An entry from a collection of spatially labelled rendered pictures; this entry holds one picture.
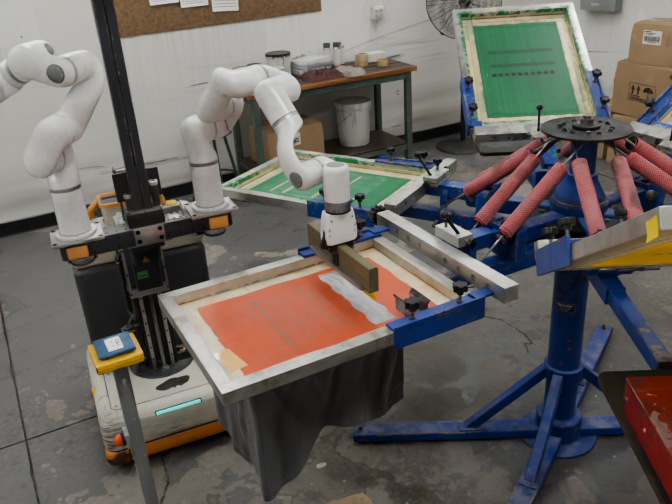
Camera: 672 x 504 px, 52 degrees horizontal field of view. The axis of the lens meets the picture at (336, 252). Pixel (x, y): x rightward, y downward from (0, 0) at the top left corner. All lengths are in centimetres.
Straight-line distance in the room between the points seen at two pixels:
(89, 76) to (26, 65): 17
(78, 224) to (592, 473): 209
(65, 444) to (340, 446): 121
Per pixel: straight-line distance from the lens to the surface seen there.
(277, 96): 199
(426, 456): 295
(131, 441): 219
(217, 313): 209
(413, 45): 663
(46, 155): 216
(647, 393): 152
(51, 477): 321
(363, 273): 189
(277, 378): 174
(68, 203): 228
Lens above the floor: 198
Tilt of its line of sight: 26 degrees down
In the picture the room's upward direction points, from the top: 4 degrees counter-clockwise
